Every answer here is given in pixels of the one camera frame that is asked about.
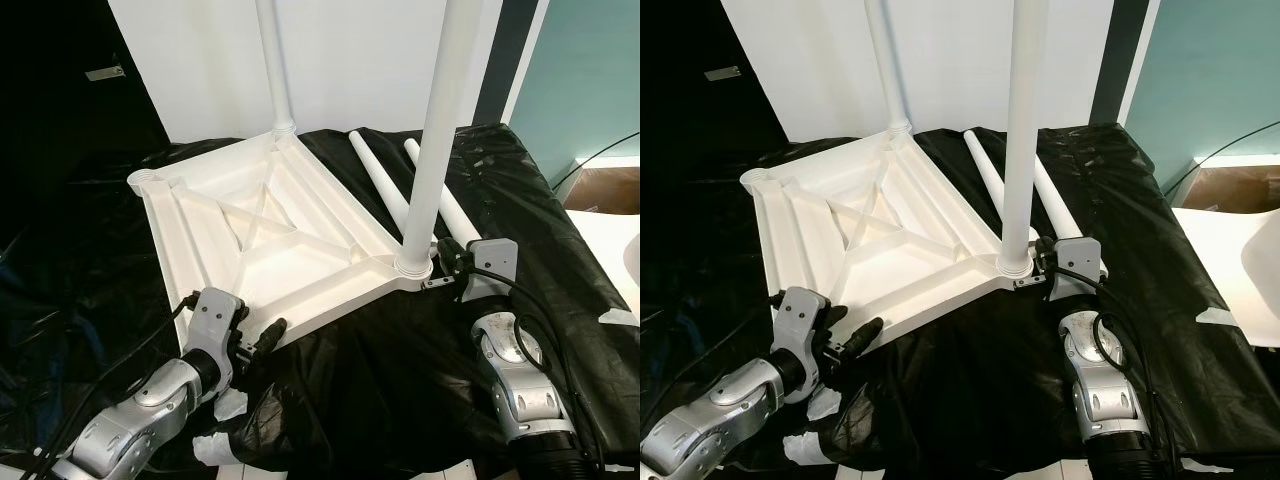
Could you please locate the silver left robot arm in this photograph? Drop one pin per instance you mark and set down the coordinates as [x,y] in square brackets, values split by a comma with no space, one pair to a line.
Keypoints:
[130,420]
[720,410]

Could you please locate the black plastic cover sheet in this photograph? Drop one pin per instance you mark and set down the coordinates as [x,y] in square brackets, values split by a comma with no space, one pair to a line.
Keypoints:
[1000,400]
[400,400]

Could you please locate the black door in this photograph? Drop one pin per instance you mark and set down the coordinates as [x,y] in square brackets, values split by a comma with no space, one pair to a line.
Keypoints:
[690,90]
[50,100]

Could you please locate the silver metal door latch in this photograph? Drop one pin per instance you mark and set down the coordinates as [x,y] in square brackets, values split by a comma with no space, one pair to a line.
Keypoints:
[722,73]
[103,73]

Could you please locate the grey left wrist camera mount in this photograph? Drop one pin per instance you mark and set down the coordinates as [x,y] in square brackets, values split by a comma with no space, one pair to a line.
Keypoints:
[215,320]
[805,320]

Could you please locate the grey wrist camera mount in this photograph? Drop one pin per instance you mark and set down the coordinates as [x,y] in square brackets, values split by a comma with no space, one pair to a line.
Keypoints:
[490,262]
[1075,262]
[805,320]
[215,320]

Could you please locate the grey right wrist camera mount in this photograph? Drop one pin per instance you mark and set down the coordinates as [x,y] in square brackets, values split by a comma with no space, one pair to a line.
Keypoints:
[1075,262]
[490,262]

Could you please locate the black vertical wall post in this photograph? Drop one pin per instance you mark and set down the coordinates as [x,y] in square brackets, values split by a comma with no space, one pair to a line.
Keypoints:
[1118,60]
[505,60]

